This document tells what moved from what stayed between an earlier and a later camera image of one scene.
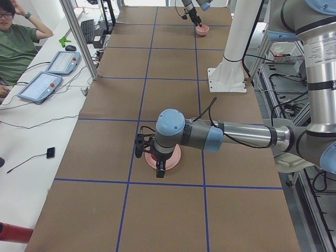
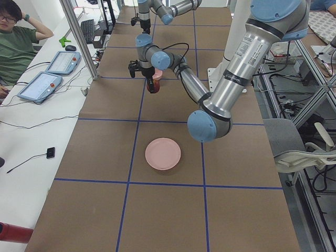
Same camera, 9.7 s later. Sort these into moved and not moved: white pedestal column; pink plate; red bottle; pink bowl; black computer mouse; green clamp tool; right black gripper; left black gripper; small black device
Moved: right black gripper; pink bowl; left black gripper
Not moved: black computer mouse; pink plate; green clamp tool; white pedestal column; small black device; red bottle
